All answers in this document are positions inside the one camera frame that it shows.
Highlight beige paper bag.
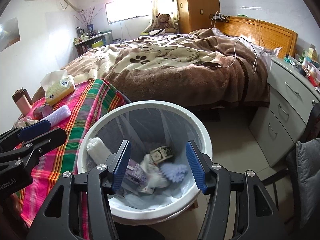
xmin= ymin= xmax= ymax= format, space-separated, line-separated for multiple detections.
xmin=14 ymin=119 xmax=39 ymax=128

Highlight white foam sleeve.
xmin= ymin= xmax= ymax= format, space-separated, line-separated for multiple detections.
xmin=86 ymin=137 xmax=112 ymax=165

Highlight purple milk carton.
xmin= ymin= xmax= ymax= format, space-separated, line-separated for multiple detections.
xmin=121 ymin=159 xmax=148 ymax=194

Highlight red drink can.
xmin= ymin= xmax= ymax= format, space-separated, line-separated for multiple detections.
xmin=33 ymin=105 xmax=53 ymax=120

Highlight small green white box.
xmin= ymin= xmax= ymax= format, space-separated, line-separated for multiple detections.
xmin=150 ymin=146 xmax=174 ymax=164

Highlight white foam fruit net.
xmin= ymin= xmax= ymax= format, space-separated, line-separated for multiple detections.
xmin=160 ymin=163 xmax=188 ymax=183

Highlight white round trash bin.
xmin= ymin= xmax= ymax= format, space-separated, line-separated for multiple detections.
xmin=77 ymin=101 xmax=213 ymax=225

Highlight pink brown lidded mug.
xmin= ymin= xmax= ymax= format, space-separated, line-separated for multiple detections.
xmin=12 ymin=87 xmax=33 ymax=116

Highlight yellow tissue pack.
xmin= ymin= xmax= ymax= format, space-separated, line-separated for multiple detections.
xmin=40 ymin=69 xmax=75 ymax=106

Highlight grey padded chair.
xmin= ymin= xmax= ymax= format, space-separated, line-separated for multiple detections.
xmin=285 ymin=138 xmax=319 ymax=229

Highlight colourful plaid blanket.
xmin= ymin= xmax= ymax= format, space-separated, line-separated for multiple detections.
xmin=18 ymin=79 xmax=129 ymax=239

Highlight cluttered corner shelf desk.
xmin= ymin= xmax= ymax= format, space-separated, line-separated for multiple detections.
xmin=74 ymin=30 xmax=113 ymax=56

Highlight grey drawer cabinet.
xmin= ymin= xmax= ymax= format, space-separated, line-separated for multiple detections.
xmin=249 ymin=57 xmax=319 ymax=167

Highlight dried branches in vase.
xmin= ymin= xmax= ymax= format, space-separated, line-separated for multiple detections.
xmin=74 ymin=7 xmax=102 ymax=33

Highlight brown cream bed blanket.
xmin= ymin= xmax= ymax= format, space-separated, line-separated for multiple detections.
xmin=34 ymin=28 xmax=272 ymax=111

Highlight smartphone on blanket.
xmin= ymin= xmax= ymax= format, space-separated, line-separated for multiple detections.
xmin=197 ymin=61 xmax=220 ymax=69

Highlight brown teddy bear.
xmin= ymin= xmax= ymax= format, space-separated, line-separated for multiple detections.
xmin=152 ymin=14 xmax=176 ymax=34

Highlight wooden headboard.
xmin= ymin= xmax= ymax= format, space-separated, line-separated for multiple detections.
xmin=215 ymin=16 xmax=298 ymax=59

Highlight orange wooden wardrobe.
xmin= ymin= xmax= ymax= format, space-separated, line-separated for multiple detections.
xmin=177 ymin=0 xmax=220 ymax=34

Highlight wall picture with red knot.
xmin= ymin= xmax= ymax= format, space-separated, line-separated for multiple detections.
xmin=0 ymin=18 xmax=20 ymax=51

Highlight white charging cable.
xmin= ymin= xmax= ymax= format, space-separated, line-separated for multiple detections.
xmin=211 ymin=11 xmax=267 ymax=75

